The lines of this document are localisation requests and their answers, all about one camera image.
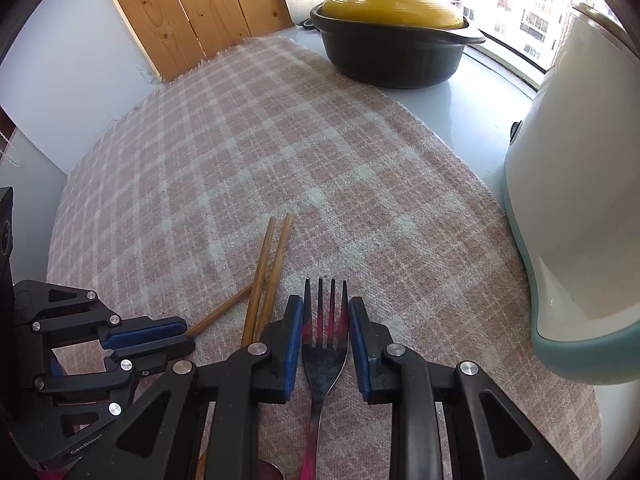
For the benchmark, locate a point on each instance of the pink checked cloth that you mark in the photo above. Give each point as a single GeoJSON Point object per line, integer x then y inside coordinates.
{"type": "Point", "coordinates": [250, 160]}

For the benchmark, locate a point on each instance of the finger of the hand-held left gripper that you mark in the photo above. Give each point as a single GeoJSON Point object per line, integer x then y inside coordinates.
{"type": "Point", "coordinates": [145, 332]}
{"type": "Point", "coordinates": [150, 355]}

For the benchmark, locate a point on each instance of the pink garment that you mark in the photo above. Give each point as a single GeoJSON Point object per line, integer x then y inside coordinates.
{"type": "Point", "coordinates": [50, 472]}

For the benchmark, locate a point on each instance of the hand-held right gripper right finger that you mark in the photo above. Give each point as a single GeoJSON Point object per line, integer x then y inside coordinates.
{"type": "Point", "coordinates": [359, 347]}

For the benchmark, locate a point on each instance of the black clay pot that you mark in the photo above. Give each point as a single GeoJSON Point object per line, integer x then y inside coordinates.
{"type": "Point", "coordinates": [390, 60]}

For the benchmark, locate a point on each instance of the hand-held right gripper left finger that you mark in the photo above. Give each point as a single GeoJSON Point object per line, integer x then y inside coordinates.
{"type": "Point", "coordinates": [292, 347]}

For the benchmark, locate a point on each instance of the knotty wooden plank board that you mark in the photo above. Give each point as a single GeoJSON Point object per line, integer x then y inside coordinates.
{"type": "Point", "coordinates": [175, 10]}

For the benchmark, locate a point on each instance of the apartment building outside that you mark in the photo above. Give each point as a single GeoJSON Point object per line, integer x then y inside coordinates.
{"type": "Point", "coordinates": [540, 10]}

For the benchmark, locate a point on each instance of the red-tipped wooden chopstick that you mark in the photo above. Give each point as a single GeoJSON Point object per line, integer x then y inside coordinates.
{"type": "Point", "coordinates": [259, 280]}
{"type": "Point", "coordinates": [220, 310]}
{"type": "Point", "coordinates": [275, 275]}

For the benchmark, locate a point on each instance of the white teal electric pot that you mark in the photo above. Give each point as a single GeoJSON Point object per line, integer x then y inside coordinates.
{"type": "Point", "coordinates": [590, 210]}

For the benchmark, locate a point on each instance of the metal fork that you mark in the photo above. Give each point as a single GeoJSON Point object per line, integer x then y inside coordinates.
{"type": "Point", "coordinates": [322, 370]}

